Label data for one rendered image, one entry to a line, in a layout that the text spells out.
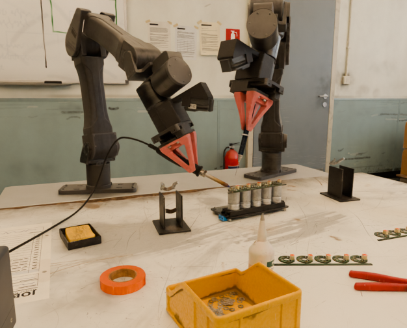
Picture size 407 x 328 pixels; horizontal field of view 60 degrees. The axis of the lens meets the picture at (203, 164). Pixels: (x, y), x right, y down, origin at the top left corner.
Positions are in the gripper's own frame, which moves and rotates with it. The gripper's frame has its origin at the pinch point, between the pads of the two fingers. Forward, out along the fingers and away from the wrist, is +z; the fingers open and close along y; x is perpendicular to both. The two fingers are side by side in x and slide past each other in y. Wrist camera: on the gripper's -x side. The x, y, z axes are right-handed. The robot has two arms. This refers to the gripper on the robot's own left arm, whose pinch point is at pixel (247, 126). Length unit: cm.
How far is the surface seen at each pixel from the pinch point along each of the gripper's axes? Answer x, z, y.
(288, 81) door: 241, -105, -173
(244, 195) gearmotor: 1.5, 14.1, 1.9
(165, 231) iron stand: -13.4, 23.5, -2.1
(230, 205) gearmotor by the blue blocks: -0.7, 16.6, 0.8
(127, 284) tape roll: -28.4, 27.7, 11.4
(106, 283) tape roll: -30.2, 28.2, 9.2
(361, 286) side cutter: -6.7, 21.4, 31.0
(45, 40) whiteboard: 28, -66, -254
